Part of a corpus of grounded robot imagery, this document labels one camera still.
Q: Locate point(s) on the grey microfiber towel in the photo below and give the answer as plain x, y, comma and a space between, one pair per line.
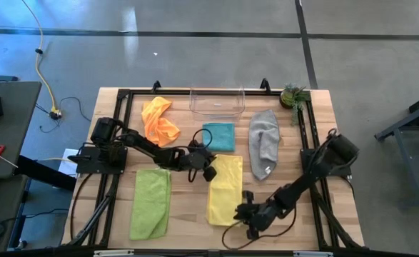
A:
264, 142

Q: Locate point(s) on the teal microfiber towel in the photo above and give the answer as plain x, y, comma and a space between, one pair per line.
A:
218, 137

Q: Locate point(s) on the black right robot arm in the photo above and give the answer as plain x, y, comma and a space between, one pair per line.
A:
302, 182

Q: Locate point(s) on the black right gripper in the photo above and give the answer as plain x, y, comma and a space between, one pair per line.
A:
266, 216

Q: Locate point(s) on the clear plastic bin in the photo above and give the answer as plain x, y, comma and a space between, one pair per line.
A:
218, 107

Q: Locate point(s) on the grey desk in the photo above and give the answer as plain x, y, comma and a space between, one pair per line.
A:
9, 125

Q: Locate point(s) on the grey metal trestle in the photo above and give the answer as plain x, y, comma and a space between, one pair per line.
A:
405, 128

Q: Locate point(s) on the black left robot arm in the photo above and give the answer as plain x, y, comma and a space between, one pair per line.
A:
145, 144

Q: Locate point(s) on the potted succulent plant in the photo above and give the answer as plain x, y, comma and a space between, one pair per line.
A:
289, 98

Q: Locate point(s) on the green microfiber towel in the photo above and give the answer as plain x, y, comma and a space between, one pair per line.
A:
150, 203

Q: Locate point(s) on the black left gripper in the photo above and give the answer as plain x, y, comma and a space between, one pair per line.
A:
191, 160

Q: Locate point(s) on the orange microfiber towel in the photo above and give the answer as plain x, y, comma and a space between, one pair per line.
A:
157, 123

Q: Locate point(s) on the white paper sheet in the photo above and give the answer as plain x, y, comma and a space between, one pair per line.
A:
68, 160

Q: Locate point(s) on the yellow microfiber towel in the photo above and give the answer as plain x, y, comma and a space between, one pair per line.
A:
225, 192

